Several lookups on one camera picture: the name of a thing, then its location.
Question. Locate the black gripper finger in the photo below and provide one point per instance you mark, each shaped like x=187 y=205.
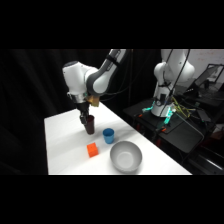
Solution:
x=82 y=119
x=88 y=116

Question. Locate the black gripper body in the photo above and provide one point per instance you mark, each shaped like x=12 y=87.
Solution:
x=82 y=107

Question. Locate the brown plastic cup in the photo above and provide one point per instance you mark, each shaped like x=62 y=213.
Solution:
x=90 y=126

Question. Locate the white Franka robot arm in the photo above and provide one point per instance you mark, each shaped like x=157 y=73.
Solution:
x=100 y=78

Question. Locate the blue plastic cup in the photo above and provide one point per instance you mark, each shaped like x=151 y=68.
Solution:
x=108 y=136

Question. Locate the grey bowl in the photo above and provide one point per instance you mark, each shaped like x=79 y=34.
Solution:
x=126 y=156

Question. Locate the yellow tag on wrist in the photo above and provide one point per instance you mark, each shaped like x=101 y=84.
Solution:
x=94 y=101

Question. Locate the orange cube block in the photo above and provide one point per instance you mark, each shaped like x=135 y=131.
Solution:
x=92 y=150

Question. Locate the black curtain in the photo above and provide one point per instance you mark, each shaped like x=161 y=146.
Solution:
x=33 y=93

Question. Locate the black robot stand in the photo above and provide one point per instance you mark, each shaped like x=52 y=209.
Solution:
x=173 y=133

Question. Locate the black laptop screen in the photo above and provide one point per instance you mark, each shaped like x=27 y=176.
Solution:
x=209 y=76

